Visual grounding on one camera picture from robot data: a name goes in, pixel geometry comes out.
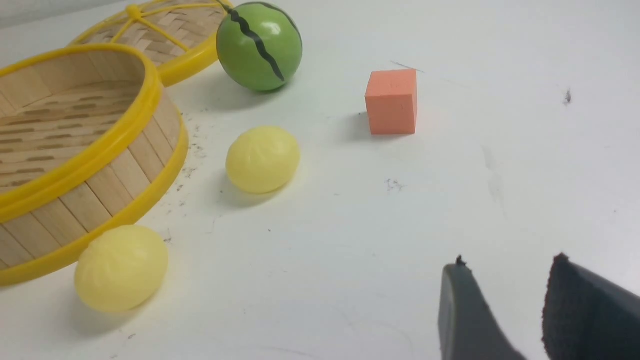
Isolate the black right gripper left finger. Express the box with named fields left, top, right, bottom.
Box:
left=438, top=255, right=525, bottom=360

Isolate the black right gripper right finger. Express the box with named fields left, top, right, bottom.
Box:
left=542, top=253, right=640, bottom=360

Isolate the yellow bun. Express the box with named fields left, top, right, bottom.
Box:
left=225, top=125, right=301, bottom=195
left=74, top=225, right=169, bottom=313

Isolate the yellow bun bottom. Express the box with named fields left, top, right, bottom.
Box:
left=74, top=225, right=169, bottom=313

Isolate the woven bamboo steamer lid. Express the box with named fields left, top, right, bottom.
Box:
left=70, top=0, right=233, bottom=87

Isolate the bamboo steamer tray yellow rim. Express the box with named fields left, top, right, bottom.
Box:
left=1, top=43, right=189, bottom=287

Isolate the orange foam cube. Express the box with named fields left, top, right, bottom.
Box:
left=365, top=68, right=418, bottom=135

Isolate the green toy watermelon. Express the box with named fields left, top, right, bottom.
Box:
left=215, top=1, right=304, bottom=92

